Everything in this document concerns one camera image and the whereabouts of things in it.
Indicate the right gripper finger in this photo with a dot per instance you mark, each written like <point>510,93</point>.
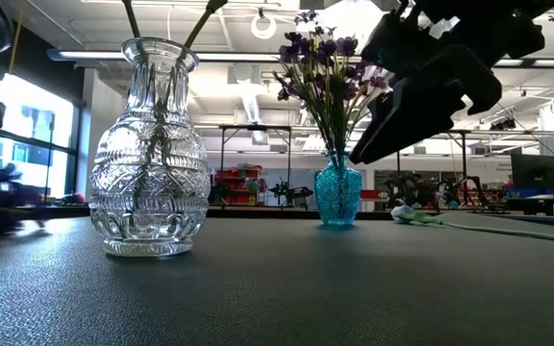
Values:
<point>373,120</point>
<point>426,110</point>

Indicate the white artificial tulip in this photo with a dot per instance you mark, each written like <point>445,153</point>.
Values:
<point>402,211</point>

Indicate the green stems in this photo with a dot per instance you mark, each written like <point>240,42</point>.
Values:
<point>203,20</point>

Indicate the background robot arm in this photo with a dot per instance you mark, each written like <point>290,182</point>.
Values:
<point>296,192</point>

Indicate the blue textured glass vase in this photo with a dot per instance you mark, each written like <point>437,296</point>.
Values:
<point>337,197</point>

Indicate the clear cut glass vase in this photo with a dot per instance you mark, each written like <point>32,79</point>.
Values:
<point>181,187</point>

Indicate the black ceiling track light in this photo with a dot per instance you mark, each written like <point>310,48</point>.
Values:
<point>503,125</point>

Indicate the black computer monitor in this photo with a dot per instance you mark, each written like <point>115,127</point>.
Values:
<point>534,170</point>

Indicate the blue background table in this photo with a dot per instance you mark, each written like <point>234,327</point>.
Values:
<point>522,192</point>

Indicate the red storage shelf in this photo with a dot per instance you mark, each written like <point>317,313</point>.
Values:
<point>236,175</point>

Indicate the long ceiling light strip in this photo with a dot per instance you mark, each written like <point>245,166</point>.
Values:
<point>238,56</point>

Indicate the large window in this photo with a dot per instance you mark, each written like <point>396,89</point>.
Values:
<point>32,144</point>

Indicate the black table frame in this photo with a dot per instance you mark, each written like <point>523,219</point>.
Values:
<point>255,128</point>
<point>463,163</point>

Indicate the white ceiling duct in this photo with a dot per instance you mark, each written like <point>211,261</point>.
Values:
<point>250,103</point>

